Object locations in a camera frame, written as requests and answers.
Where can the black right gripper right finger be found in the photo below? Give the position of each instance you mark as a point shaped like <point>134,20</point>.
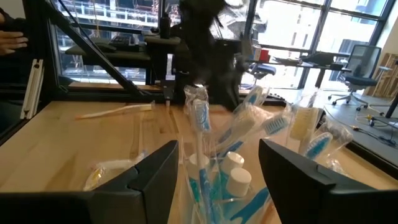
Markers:
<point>311,193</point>

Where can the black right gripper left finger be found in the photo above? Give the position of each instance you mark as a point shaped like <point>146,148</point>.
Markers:
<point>140,193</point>

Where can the clear acrylic organizer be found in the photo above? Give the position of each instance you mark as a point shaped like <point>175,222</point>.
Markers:
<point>183,186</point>

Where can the blue toothbrush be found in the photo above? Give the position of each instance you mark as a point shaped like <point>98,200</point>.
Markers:
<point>253,97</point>
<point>201,118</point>
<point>340,133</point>
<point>275,124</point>
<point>317,145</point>

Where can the teal mouthwash bottle white cap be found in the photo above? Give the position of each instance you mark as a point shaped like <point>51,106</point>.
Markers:
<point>193,160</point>
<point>238,182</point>
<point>232,160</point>

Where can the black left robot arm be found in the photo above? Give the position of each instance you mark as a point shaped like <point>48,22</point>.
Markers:
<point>202,46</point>

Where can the blue office chair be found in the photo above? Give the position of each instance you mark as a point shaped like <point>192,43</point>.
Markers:
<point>264,70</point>

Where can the long office desk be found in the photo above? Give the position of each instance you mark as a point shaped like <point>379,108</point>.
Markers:
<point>295,62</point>

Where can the dark desk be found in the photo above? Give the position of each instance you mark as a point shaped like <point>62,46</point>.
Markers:
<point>109,57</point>

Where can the grey office chair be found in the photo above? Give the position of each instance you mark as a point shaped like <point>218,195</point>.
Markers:
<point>363,62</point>

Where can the red box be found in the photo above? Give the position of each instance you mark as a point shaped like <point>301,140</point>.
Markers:
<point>264,55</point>

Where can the white box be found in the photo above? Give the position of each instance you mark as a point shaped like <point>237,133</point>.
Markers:
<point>256,53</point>

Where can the white aluminium extrusion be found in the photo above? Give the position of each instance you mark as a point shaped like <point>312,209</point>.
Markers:
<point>32,87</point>

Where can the black keyboard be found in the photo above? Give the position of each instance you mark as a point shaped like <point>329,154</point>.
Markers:
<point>124,42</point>

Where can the large window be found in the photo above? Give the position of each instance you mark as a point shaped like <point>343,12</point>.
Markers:
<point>295,28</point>

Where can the black bottle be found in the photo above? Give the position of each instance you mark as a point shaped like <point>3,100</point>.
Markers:
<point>165,28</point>

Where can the person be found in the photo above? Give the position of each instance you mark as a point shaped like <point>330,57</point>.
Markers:
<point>9,71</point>

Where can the person's hand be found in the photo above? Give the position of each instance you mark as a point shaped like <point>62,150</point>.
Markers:
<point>12,42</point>

